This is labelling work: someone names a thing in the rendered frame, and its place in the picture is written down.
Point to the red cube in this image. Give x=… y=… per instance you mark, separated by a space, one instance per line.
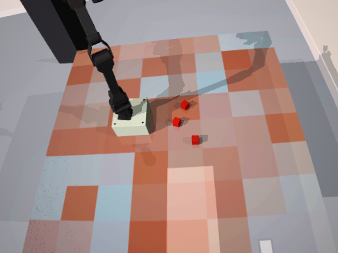
x=176 y=122
x=185 y=105
x=195 y=140

